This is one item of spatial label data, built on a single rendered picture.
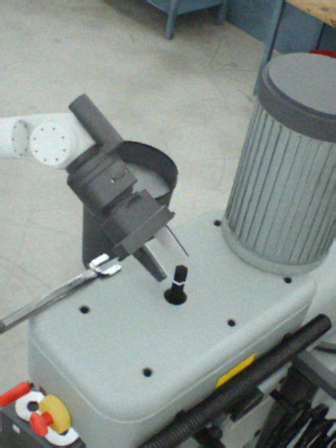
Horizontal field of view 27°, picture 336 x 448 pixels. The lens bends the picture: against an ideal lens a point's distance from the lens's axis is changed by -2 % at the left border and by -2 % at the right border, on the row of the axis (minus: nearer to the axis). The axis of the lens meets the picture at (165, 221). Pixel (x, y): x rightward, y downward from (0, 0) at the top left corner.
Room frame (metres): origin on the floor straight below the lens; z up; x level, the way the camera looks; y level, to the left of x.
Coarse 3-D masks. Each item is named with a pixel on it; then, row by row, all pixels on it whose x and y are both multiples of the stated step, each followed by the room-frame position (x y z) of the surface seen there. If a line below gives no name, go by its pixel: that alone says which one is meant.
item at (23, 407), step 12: (24, 396) 1.00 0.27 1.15; (36, 396) 1.01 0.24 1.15; (12, 408) 0.97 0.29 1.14; (24, 408) 0.97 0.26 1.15; (36, 408) 0.98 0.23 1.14; (12, 420) 0.93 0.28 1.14; (24, 420) 0.94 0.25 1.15; (12, 432) 0.93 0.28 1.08; (24, 432) 0.91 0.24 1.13; (72, 432) 0.93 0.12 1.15; (12, 444) 0.93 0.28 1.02; (24, 444) 0.91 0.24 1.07; (36, 444) 0.89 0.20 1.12; (48, 444) 0.89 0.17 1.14; (60, 444) 0.89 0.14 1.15; (72, 444) 0.90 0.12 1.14; (84, 444) 0.92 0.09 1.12
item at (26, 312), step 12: (96, 264) 0.79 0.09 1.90; (84, 276) 0.76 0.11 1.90; (96, 276) 0.77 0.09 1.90; (108, 276) 0.77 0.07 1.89; (60, 288) 0.72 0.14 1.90; (72, 288) 0.73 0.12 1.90; (36, 300) 0.69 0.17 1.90; (48, 300) 0.69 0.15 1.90; (24, 312) 0.66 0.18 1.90; (36, 312) 0.67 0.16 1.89; (0, 324) 0.63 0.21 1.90; (12, 324) 0.63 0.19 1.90
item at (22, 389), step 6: (18, 384) 0.66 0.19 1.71; (24, 384) 0.66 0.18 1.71; (30, 384) 0.67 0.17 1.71; (12, 390) 0.65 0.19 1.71; (18, 390) 0.65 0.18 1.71; (24, 390) 0.65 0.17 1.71; (30, 390) 0.66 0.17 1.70; (0, 396) 0.63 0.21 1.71; (6, 396) 0.63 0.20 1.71; (12, 396) 0.64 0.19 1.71; (18, 396) 0.64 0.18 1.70; (0, 402) 0.62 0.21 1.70; (6, 402) 0.62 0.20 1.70
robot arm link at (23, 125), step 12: (12, 120) 0.88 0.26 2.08; (24, 120) 0.90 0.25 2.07; (36, 120) 0.91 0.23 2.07; (48, 120) 0.91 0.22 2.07; (0, 132) 0.86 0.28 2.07; (12, 132) 0.86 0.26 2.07; (24, 132) 0.89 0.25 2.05; (0, 144) 0.85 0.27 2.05; (12, 144) 0.85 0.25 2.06; (24, 144) 0.88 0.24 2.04; (12, 156) 0.85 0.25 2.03; (24, 156) 0.87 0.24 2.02
